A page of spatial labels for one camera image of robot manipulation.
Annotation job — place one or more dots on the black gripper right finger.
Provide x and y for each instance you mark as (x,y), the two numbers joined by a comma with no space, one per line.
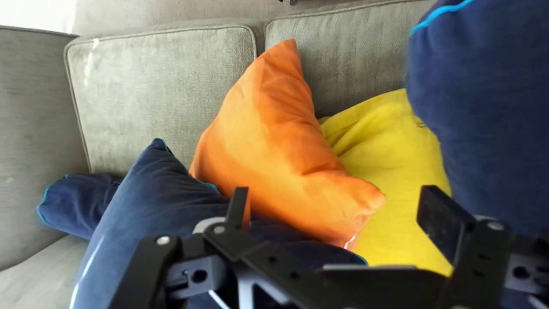
(481,258)

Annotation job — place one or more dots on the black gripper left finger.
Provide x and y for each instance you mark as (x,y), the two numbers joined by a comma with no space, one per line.
(148,268)

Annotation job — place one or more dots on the blue cylindrical bolster pillow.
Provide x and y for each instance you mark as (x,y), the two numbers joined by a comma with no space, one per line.
(486,114)

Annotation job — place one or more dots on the navy square throw pillow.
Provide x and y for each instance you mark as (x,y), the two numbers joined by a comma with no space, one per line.
(155,195)

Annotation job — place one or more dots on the yellow throw pillow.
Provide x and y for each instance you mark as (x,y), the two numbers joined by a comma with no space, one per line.
(388,172)

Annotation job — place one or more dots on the orange throw pillow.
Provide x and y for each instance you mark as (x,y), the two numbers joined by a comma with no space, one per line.
(275,148)

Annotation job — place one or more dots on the grey-brown sofa seat cushion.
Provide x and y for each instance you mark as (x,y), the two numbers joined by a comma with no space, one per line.
(35,281)

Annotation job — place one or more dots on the grey-brown fabric sofa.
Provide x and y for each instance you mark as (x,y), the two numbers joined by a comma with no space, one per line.
(28,143)

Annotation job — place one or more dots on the grey-brown sofa back cushion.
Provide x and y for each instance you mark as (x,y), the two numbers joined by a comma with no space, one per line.
(354,57)
(155,92)

